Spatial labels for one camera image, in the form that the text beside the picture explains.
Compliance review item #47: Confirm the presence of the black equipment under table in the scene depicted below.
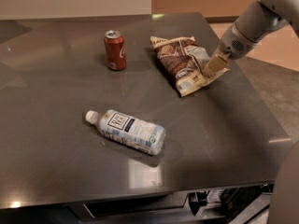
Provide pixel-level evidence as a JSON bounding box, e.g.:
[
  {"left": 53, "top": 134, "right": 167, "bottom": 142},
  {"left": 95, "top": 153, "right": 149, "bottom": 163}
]
[{"left": 187, "top": 183, "right": 274, "bottom": 217}]

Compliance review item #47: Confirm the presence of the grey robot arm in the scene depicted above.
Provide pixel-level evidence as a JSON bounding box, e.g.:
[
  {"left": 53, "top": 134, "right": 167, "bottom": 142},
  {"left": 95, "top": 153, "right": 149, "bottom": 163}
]
[{"left": 204, "top": 0, "right": 299, "bottom": 224}]

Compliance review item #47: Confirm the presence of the blue label plastic bottle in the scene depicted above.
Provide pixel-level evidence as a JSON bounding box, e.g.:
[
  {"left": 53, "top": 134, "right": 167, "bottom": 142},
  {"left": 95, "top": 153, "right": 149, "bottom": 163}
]
[{"left": 85, "top": 110, "right": 165, "bottom": 156}]

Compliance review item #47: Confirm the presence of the red soda can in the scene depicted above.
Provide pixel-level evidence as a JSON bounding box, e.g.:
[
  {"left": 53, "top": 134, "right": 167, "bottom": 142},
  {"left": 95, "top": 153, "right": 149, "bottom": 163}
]
[{"left": 104, "top": 30, "right": 126, "bottom": 71}]

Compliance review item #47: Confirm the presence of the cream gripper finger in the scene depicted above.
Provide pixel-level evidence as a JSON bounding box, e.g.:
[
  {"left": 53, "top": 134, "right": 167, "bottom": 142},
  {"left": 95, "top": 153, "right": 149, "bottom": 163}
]
[{"left": 203, "top": 53, "right": 229, "bottom": 77}]

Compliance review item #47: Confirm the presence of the brown chip bag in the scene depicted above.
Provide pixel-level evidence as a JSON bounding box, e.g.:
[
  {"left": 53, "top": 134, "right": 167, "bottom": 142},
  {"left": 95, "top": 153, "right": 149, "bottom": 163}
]
[{"left": 150, "top": 36, "right": 228, "bottom": 97}]

